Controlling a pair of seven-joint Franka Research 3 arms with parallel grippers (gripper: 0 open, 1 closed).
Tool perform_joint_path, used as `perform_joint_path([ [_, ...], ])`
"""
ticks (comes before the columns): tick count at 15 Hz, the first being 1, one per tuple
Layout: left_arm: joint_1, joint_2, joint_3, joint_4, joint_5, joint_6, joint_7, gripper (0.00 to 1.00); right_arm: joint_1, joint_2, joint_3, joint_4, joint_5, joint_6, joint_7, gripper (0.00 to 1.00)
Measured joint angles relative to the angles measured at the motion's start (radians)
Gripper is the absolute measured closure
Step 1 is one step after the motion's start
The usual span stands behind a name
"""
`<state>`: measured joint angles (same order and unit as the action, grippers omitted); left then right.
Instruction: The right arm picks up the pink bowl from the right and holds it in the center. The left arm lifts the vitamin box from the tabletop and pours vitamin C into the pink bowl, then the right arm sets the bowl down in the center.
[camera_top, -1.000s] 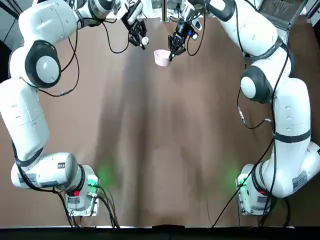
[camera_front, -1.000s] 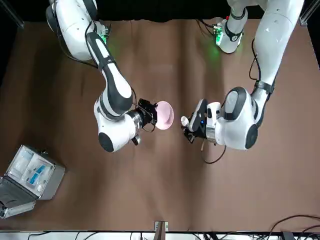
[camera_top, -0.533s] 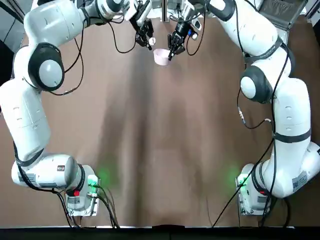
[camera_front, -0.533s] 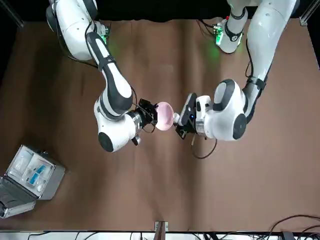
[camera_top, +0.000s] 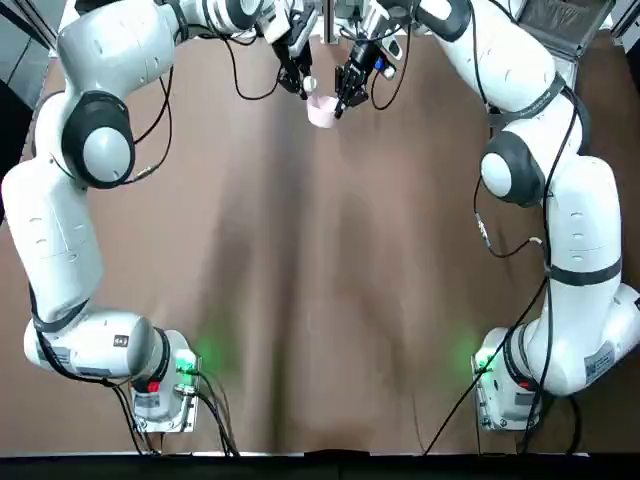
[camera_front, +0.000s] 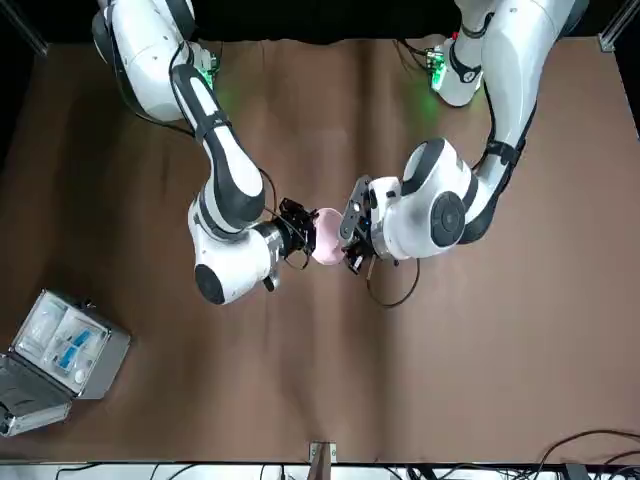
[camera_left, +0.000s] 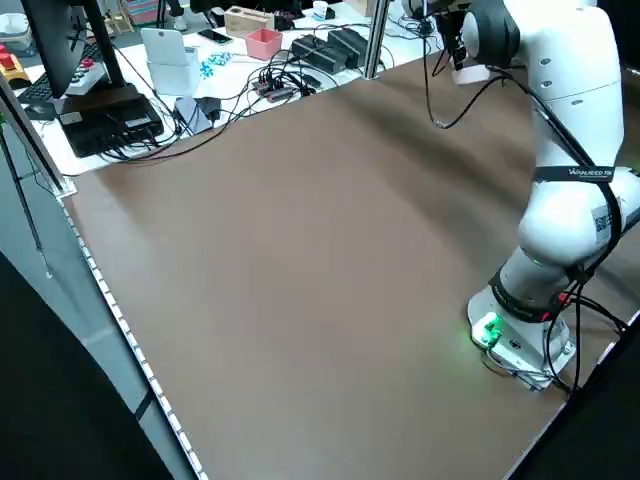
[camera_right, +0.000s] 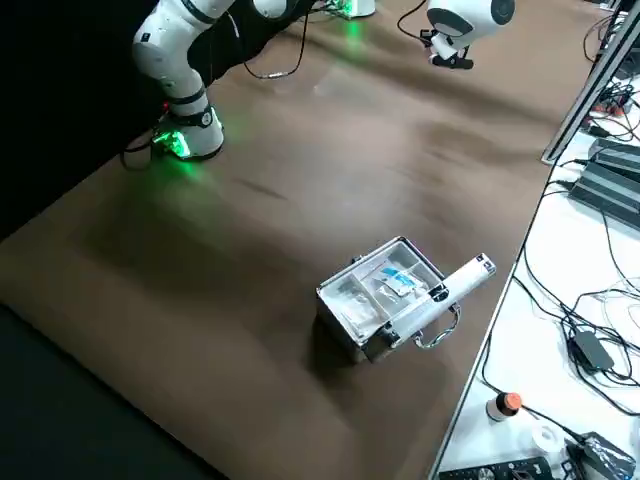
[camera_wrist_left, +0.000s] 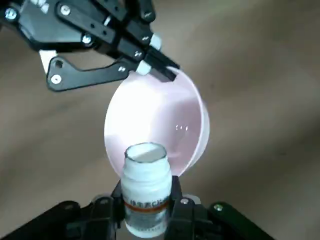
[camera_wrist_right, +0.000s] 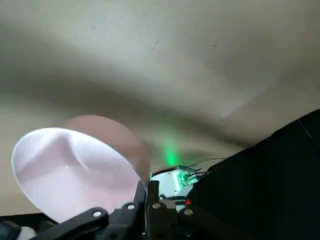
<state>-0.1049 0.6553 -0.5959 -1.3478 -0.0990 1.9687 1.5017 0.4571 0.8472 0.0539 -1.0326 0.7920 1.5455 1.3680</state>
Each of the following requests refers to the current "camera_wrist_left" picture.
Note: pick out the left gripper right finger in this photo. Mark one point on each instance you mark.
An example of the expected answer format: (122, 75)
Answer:
(190, 220)

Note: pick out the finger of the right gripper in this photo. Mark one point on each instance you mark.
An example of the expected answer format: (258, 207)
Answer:
(130, 32)
(87, 77)

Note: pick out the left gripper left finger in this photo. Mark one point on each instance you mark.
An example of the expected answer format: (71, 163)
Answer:
(100, 212)

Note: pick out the pink bowl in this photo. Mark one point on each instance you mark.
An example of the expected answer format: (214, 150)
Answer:
(155, 117)

